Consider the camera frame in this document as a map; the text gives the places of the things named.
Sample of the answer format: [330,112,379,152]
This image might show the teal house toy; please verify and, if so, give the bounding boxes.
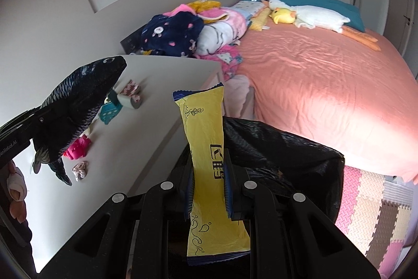
[99,89,124,125]

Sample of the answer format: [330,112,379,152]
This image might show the pale pink cloth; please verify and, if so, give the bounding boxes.
[224,75,255,119]

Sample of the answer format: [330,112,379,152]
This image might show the white cartoon blanket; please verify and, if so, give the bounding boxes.
[195,21,240,55]

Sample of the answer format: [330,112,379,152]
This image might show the person's left hand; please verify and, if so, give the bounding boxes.
[7,160,28,221]

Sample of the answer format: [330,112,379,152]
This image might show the pink patterned quilt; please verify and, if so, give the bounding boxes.
[209,44,244,80]

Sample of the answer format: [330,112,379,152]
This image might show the white goose plush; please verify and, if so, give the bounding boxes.
[261,0,382,52]

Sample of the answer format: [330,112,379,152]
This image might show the long yellow pillow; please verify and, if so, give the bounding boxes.
[250,8,271,32]

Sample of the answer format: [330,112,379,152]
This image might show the black fish toy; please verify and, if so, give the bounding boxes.
[33,55,128,187]

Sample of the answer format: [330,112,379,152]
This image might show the black trash bag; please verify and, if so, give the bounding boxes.
[170,117,346,228]

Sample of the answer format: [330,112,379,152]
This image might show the pink and beige foam mat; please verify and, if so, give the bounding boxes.
[335,164,414,276]

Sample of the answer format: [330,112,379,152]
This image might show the white wardrobe door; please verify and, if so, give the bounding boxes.
[348,0,418,77]

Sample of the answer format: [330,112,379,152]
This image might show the white bedside table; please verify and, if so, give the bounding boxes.
[13,55,224,268]

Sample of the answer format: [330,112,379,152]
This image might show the yellow snack packet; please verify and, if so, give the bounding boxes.
[172,83,251,266]

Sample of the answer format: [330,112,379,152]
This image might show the black wall socket panel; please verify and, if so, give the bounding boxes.
[120,26,147,55]

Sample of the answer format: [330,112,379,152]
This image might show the pink fleece blanket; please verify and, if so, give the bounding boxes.
[163,4,248,47]

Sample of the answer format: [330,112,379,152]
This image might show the light blue patterned pillow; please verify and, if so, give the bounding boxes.
[230,0,266,21]

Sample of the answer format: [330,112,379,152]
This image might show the yellow garment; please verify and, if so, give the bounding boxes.
[188,0,222,12]

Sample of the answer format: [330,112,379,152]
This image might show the small beige shell trinket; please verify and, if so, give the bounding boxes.
[72,161,89,182]

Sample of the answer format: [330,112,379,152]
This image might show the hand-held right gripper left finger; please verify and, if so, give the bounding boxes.
[39,150,195,279]

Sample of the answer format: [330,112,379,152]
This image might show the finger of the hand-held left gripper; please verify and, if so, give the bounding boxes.
[0,110,44,140]

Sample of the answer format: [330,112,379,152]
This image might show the yellow duck plush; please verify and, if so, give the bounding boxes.
[269,7,297,25]

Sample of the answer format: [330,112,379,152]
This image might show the bed with pink sheet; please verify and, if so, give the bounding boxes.
[225,22,418,185]

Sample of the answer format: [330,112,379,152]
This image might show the navy patterned fleece garment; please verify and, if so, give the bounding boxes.
[140,12,204,58]

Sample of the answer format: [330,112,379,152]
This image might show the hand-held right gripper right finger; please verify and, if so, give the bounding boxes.
[225,157,381,279]

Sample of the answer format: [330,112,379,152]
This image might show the pink plastic toy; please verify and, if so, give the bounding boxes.
[63,135,92,159]

